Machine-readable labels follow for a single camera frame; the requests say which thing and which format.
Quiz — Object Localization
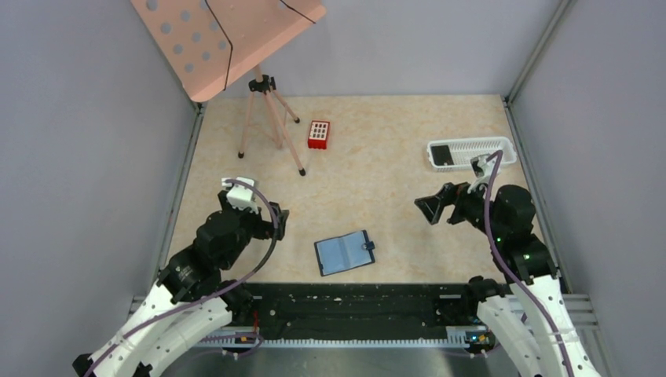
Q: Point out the dark blue leather card holder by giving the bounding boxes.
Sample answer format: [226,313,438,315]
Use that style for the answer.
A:
[313,229,375,276]

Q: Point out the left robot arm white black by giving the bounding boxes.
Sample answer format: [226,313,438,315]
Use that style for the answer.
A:
[72,186,290,376]

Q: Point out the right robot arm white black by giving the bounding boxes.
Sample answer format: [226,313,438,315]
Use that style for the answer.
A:
[414,182,599,376]

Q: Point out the black card in basket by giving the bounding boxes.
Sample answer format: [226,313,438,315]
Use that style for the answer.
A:
[428,145,454,168]

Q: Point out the white plastic slotted basket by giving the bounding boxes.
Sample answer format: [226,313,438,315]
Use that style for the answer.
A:
[426,136,518,173]

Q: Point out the red box with white grid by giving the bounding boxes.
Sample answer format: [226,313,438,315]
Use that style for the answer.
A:
[307,120,331,150]

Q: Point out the pink tripod stand legs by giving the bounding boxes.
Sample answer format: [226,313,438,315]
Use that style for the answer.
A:
[237,64,307,177]

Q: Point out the pink perforated music stand desk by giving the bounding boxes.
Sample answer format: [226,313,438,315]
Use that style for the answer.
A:
[131,0,327,102]

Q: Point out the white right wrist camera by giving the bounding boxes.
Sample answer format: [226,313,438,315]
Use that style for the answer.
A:
[467,154,497,194]

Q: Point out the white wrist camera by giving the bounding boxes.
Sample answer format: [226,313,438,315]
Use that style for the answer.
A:
[467,154,497,194]
[221,177,259,214]

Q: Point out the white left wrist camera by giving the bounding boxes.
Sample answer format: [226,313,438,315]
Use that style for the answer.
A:
[221,177,259,214]

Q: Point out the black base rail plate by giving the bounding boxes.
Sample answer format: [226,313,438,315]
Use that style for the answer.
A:
[203,282,500,345]

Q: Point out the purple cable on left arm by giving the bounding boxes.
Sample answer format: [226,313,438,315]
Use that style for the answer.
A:
[82,178,282,377]

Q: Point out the black cord on music stand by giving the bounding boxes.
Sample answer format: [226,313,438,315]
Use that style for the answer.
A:
[204,0,317,92]

